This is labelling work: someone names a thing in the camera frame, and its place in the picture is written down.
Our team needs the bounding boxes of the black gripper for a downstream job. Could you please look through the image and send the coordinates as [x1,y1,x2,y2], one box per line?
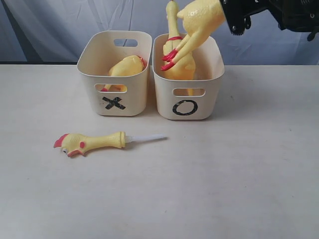
[220,0,319,41]

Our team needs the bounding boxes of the whole yellow rubber chicken back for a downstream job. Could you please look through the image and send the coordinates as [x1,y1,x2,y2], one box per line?
[161,0,226,71]

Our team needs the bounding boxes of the whole yellow rubber chicken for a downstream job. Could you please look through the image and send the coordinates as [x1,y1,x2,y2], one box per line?
[163,0,196,80]
[161,0,226,71]

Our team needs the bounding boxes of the whole yellow rubber chicken front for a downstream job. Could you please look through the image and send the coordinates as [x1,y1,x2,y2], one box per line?
[163,0,196,80]

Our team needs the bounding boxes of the headless yellow rubber chicken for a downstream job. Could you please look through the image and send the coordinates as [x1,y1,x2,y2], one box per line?
[101,55,147,92]

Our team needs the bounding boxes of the severed rubber chicken head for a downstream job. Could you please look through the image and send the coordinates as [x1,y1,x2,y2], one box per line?
[53,131,167,157]

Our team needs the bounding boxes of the cream bin marked O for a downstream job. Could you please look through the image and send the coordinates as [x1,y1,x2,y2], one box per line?
[153,34,225,120]

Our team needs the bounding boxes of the cream bin marked X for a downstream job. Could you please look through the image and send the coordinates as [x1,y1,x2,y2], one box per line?
[77,30,153,117]

